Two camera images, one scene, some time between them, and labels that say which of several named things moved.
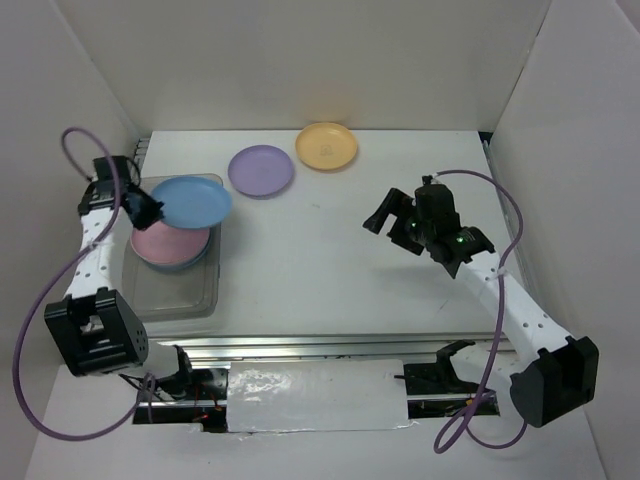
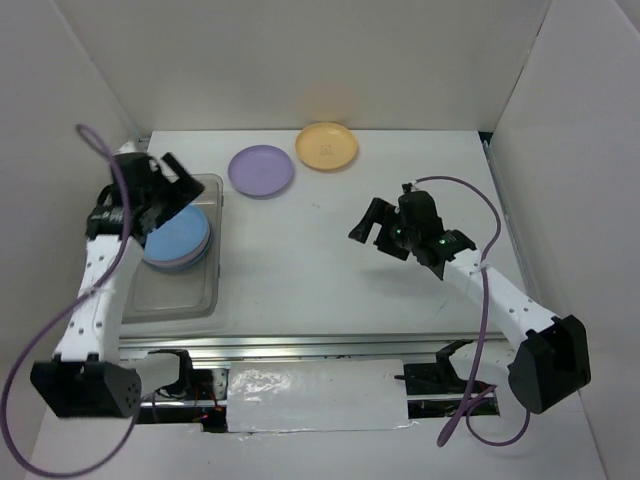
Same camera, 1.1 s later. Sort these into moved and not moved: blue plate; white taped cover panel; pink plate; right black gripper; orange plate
Moved: blue plate; right black gripper
Not moved: orange plate; pink plate; white taped cover panel
